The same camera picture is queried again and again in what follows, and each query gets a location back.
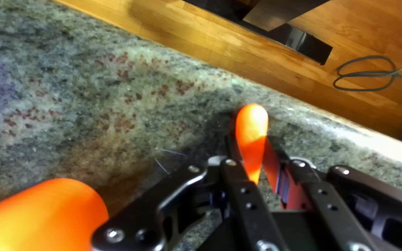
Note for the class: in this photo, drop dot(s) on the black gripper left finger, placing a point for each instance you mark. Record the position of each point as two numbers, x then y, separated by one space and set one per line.
237 199

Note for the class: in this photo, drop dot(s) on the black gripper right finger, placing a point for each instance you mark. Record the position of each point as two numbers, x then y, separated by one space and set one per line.
321 204

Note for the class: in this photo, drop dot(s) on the orange plastic cup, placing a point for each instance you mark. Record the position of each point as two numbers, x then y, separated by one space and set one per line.
37 217

